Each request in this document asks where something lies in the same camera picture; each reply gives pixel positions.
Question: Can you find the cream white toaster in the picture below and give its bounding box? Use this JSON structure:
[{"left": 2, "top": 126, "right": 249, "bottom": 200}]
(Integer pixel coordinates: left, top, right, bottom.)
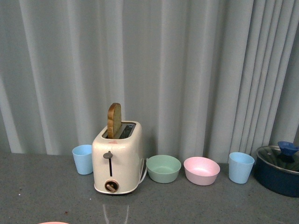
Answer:
[{"left": 92, "top": 121, "right": 145, "bottom": 195}]

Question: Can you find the grey pleated curtain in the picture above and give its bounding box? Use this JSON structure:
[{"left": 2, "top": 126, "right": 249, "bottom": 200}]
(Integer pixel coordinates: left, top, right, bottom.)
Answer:
[{"left": 0, "top": 0, "right": 299, "bottom": 163}]

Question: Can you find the green bowl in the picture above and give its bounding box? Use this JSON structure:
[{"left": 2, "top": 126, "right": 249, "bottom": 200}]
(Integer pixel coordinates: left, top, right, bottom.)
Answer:
[{"left": 146, "top": 155, "right": 181, "bottom": 183}]

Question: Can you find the pink plate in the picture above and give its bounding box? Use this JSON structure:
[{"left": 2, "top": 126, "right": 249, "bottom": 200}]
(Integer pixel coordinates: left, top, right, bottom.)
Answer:
[{"left": 38, "top": 221, "right": 69, "bottom": 224}]

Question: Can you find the glass lid blue knob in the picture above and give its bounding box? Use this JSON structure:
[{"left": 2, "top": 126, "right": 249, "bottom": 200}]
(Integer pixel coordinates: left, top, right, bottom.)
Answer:
[{"left": 256, "top": 141, "right": 299, "bottom": 175}]

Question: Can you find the light blue cup left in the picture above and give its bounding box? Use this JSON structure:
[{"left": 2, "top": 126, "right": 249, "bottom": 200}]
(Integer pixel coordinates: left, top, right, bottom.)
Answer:
[{"left": 72, "top": 145, "right": 93, "bottom": 175}]

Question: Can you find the light blue cup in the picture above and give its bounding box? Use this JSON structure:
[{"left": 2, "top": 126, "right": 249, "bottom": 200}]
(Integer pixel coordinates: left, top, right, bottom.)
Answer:
[
  {"left": 228, "top": 152, "right": 255, "bottom": 184},
  {"left": 72, "top": 145, "right": 93, "bottom": 175}
]

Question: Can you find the pink bowl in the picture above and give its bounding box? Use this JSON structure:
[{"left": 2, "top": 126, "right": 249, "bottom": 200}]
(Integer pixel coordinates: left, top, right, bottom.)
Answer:
[{"left": 184, "top": 157, "right": 221, "bottom": 186}]

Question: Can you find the dark blue saucepan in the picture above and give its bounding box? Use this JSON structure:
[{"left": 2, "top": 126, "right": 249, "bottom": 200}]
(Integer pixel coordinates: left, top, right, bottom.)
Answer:
[{"left": 254, "top": 157, "right": 299, "bottom": 197}]

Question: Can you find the light blue cup right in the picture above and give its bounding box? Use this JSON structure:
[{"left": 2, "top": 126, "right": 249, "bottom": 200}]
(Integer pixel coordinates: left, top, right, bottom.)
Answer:
[{"left": 228, "top": 152, "right": 255, "bottom": 184}]

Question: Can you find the white toaster power cord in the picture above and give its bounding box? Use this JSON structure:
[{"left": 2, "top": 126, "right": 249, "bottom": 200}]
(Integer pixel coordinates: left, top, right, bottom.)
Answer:
[{"left": 138, "top": 158, "right": 149, "bottom": 185}]

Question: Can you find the brown bread slice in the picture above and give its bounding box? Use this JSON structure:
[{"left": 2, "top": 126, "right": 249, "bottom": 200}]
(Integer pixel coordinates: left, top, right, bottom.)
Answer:
[{"left": 107, "top": 103, "right": 121, "bottom": 139}]

